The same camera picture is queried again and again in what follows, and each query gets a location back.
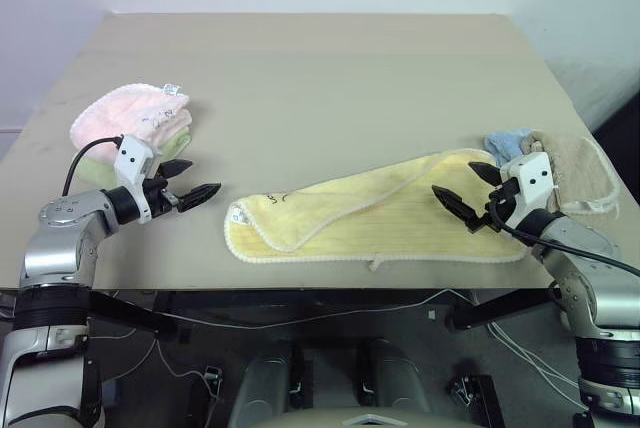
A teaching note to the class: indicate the folded pink towel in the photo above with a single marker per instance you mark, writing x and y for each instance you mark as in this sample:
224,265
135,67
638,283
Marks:
120,113

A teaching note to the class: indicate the beige towel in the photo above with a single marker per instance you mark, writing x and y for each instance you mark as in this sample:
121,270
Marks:
575,158

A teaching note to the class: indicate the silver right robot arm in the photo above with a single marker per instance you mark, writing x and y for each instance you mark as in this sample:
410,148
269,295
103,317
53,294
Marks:
580,243

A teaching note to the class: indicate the yellow towel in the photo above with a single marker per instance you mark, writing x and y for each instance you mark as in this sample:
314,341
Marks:
375,228

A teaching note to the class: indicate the black table foot bracket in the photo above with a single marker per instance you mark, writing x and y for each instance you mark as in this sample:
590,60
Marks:
472,393
210,385

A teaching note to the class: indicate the black table frame brace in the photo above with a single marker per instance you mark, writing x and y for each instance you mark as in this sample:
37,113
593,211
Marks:
500,311
130,314

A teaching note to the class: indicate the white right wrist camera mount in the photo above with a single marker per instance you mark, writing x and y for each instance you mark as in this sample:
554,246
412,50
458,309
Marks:
535,173

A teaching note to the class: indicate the grey rounded robot leg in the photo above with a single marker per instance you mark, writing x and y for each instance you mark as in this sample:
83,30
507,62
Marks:
265,378
395,378

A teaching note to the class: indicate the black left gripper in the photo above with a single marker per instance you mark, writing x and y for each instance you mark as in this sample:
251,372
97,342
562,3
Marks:
161,196

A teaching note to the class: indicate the folded green towel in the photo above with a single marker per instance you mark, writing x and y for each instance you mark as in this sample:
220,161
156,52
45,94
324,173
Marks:
95,171

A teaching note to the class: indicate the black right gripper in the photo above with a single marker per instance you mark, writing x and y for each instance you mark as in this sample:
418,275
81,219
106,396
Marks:
504,194

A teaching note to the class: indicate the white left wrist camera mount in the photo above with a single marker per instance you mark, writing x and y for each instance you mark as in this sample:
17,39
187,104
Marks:
132,153

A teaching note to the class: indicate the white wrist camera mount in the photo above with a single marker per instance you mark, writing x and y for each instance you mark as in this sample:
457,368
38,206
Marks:
132,153
535,173

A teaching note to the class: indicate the crumpled blue towel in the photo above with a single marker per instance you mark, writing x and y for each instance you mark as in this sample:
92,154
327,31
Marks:
502,145

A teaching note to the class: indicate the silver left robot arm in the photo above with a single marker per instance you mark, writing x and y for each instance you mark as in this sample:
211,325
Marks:
55,243

